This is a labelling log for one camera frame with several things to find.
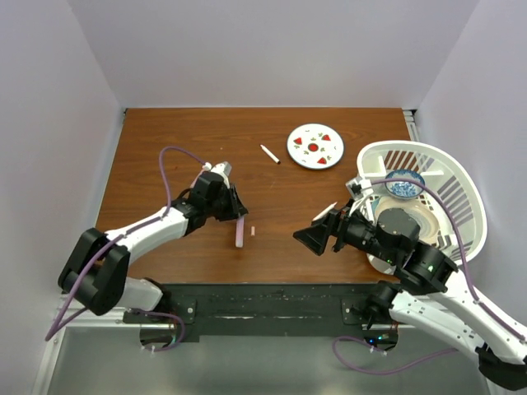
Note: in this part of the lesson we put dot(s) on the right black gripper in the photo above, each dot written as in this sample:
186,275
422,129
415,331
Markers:
314,237

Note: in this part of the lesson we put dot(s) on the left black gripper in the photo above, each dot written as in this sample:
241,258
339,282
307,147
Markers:
231,212

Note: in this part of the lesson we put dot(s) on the pink highlighter pen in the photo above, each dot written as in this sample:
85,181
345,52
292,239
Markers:
240,231

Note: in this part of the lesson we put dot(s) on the white pen peach tip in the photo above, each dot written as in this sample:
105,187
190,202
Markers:
325,211

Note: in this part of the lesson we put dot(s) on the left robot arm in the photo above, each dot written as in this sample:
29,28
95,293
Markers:
96,273

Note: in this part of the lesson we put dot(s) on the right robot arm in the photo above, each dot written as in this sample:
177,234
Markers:
432,293

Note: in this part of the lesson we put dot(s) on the white pen black tip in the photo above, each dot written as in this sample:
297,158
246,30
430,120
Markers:
270,154

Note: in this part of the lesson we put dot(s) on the white strawberry pattern plate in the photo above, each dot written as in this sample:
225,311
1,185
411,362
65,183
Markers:
315,146

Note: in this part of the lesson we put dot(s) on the blue white bowl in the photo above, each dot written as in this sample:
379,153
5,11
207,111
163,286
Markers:
404,184

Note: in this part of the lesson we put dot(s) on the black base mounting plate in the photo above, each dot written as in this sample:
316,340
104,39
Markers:
271,310

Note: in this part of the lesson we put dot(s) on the white plastic dish rack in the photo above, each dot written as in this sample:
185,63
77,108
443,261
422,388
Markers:
463,224

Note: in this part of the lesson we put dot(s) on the beige plate in rack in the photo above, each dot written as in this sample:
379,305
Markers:
429,225

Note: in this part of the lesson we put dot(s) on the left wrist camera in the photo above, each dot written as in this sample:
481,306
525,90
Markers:
222,168

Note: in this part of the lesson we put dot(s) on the aluminium frame rail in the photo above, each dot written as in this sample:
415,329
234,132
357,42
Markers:
409,117

